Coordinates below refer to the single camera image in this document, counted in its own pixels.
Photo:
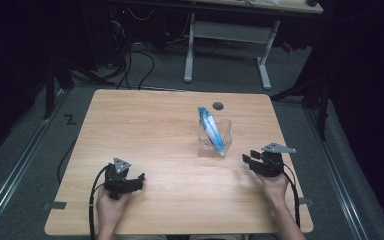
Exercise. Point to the person's right hand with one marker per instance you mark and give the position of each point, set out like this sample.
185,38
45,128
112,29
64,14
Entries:
273,188

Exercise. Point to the clear plastic container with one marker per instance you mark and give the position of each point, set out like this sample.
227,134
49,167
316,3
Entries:
225,133

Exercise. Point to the black table grommet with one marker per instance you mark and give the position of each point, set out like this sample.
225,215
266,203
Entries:
218,106

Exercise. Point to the desk with white legs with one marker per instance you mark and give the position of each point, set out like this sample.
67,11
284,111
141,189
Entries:
230,32

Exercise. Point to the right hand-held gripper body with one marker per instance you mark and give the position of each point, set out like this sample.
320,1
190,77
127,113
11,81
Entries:
271,163

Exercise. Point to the black metal stand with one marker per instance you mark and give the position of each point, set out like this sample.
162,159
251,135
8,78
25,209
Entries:
49,96
321,113

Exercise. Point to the person's left hand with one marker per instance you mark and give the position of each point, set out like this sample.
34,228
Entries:
109,210

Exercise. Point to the black tape floor mark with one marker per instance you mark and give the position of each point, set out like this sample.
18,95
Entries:
70,119

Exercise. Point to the grey tape strip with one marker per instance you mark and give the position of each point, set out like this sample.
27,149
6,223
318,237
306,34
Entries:
56,205
307,201

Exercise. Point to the blue white toothpaste tube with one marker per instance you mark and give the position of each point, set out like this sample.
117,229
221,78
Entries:
210,130

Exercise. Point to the metal floor rail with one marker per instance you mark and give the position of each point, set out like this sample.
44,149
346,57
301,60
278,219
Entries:
336,173
16,170

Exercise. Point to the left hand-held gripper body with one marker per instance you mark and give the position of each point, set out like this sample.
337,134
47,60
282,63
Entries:
117,180

